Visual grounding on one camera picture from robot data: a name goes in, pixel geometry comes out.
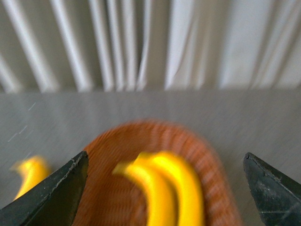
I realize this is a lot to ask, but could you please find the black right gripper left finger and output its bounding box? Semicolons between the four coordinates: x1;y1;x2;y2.
0;151;89;226

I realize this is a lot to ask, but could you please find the right brown wicker basket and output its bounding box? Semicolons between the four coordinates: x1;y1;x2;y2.
73;121;243;226

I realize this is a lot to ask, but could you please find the white pleated curtain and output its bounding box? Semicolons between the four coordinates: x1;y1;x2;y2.
0;0;301;93

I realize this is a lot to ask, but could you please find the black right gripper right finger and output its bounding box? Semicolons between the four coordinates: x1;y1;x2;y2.
243;153;301;226

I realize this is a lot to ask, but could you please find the yellow banana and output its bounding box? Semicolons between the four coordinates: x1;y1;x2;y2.
112;161;177;226
10;155;51;200
135;151;206;226

